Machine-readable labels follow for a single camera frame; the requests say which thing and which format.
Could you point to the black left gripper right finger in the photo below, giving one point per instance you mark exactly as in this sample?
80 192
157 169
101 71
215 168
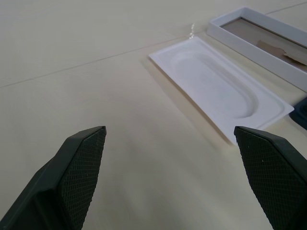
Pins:
273 172

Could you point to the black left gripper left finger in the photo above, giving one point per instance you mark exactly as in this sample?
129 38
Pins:
72 172

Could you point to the dark blue smartphone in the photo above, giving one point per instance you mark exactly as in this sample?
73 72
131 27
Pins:
301 112

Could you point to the white shallow box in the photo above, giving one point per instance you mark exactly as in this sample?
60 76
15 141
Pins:
242 43

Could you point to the white moulded pulp tray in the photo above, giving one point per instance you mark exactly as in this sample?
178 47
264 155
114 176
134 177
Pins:
216 83

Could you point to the brown paper piece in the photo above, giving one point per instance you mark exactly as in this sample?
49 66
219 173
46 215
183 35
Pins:
275 50

